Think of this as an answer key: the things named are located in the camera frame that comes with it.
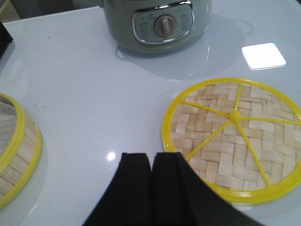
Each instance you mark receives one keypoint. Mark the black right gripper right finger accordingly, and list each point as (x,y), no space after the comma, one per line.
(181,198)

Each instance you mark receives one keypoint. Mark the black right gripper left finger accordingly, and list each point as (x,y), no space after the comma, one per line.
(126,201)

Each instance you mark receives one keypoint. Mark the yellow woven bamboo steamer lid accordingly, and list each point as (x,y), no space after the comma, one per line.
(241,137)

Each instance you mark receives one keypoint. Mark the bamboo steamer drawer yellow rims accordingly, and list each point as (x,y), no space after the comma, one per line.
(20,148)

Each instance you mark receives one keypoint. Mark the grey-green electric cooking pot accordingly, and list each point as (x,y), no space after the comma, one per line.
(156,26)

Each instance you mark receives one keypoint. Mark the black bowl rack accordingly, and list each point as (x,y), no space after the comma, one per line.
(6,40)

